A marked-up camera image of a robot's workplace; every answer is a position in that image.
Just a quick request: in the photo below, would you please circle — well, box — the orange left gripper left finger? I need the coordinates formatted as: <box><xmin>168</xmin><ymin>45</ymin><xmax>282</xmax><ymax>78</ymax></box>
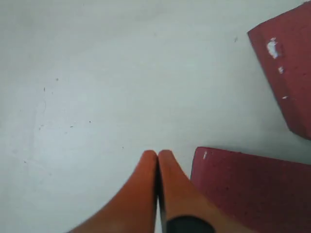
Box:
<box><xmin>70</xmin><ymin>150</ymin><xmax>157</xmax><ymax>233</ymax></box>

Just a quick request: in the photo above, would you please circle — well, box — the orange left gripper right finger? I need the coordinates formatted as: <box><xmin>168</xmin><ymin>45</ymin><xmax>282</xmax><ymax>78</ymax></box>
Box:
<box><xmin>158</xmin><ymin>150</ymin><xmax>245</xmax><ymax>233</ymax></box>

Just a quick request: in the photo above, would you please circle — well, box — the red brick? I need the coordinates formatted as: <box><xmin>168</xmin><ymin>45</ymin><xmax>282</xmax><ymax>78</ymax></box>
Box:
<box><xmin>247</xmin><ymin>1</ymin><xmax>311</xmax><ymax>140</ymax></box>
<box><xmin>190</xmin><ymin>147</ymin><xmax>311</xmax><ymax>233</ymax></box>

